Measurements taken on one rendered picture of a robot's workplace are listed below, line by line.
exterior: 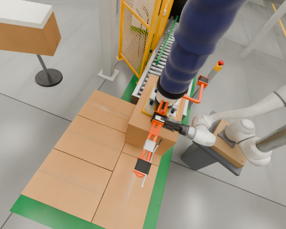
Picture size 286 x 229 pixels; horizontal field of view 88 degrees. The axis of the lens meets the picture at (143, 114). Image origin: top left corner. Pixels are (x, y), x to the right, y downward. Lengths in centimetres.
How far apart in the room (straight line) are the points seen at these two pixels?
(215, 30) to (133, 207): 135
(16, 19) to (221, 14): 191
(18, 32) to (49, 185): 162
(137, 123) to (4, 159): 174
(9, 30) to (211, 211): 310
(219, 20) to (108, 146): 130
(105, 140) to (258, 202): 220
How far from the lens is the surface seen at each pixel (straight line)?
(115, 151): 153
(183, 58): 87
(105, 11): 222
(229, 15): 78
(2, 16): 226
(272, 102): 106
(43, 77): 292
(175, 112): 126
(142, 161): 90
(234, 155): 164
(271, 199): 296
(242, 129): 148
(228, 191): 253
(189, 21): 78
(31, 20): 214
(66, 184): 152
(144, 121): 117
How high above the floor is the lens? 200
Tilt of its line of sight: 57 degrees down
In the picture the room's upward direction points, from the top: 19 degrees clockwise
